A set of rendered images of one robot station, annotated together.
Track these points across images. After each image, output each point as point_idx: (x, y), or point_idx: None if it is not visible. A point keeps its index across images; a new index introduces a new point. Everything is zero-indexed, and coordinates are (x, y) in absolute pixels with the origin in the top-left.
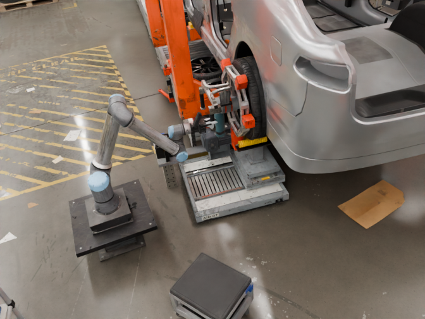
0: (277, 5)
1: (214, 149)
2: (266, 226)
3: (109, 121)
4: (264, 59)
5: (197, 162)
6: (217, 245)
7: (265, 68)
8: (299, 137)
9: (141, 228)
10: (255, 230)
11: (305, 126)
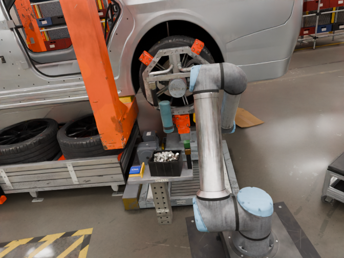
0: None
1: None
2: (253, 160)
3: (217, 104)
4: (219, 9)
5: (150, 187)
6: (274, 191)
7: (223, 16)
8: (288, 39)
9: (287, 216)
10: (256, 166)
11: (294, 25)
